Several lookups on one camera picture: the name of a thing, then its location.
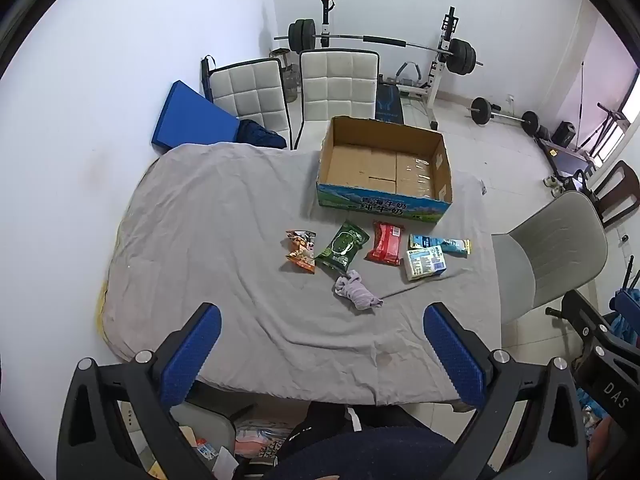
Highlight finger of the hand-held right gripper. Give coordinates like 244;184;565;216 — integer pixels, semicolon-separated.
545;289;613;342

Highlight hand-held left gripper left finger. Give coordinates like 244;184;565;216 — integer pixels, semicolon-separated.
56;302;223;480

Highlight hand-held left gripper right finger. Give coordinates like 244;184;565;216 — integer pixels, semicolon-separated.
422;302;590;480

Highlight small milk carton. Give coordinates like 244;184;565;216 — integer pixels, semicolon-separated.
403;246;447;281

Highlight blue white pouch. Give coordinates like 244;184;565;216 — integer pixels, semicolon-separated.
409;233;472;257

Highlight red snack packet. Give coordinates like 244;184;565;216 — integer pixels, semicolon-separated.
364;221;405;266

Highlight orange panda snack packet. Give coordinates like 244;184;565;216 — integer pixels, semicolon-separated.
285;230;318;275

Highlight green snack packet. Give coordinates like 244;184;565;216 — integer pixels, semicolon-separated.
315;220;370;275

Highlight cardboard box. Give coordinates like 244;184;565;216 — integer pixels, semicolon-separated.
316;116;453;224

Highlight blue bag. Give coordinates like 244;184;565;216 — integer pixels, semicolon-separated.
607;305;640;348

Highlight grey plastic chair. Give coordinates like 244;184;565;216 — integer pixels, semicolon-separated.
491;191;609;326

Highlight pink printed bag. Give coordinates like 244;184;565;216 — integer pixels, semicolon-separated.
234;422;297;462

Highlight grey bed sheet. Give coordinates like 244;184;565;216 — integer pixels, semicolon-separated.
95;142;503;407

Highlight brown wooden chair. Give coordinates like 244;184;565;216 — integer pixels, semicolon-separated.
592;160;640;229

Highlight person's dark pants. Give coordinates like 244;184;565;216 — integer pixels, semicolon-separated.
260;402;481;480

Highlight black speaker box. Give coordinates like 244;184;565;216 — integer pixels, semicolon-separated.
552;120;577;149

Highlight small floor barbell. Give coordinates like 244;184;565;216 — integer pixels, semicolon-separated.
468;96;541;137

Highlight dark blue garment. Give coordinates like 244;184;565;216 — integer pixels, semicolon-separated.
235;119;287;150

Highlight blue foam mat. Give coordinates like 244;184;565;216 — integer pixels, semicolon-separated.
151;80;242;153

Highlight black blue weight bench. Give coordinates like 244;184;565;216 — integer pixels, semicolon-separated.
375;82;404;124

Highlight white quilted chair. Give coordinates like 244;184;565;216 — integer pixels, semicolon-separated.
209;57;293;151
292;50;379;151

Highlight white barbell rack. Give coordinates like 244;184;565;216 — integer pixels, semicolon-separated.
319;0;463;131

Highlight dark folded umbrella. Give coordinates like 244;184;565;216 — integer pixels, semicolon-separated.
200;55;217;102

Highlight grey exercise machine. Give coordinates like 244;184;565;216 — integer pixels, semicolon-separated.
396;61;425;87

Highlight clear water bottle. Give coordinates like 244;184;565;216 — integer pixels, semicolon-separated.
284;64;301;104

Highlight barbell with black plates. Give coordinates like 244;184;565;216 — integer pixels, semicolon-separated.
274;19;484;76

